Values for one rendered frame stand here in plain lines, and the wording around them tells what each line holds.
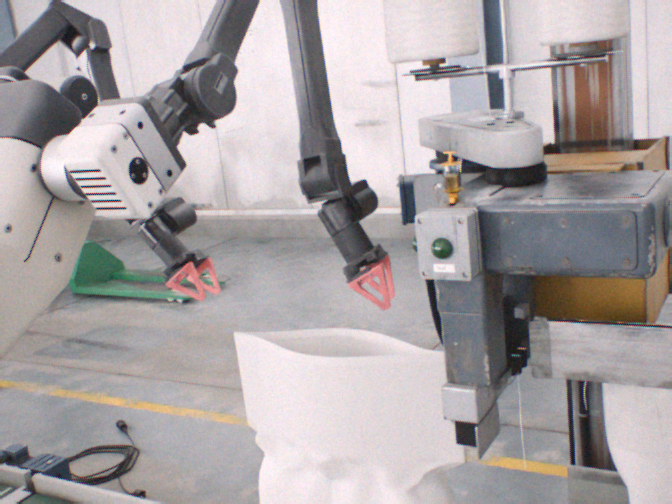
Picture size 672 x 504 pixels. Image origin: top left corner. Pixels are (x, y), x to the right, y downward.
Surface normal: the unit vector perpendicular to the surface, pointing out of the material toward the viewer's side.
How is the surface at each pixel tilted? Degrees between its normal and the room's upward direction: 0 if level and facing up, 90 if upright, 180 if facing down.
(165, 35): 90
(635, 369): 90
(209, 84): 80
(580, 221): 90
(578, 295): 90
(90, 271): 75
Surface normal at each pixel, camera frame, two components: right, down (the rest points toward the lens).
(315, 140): -0.61, 0.08
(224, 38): 0.76, -0.22
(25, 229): 0.86, 0.02
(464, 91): -0.49, 0.25
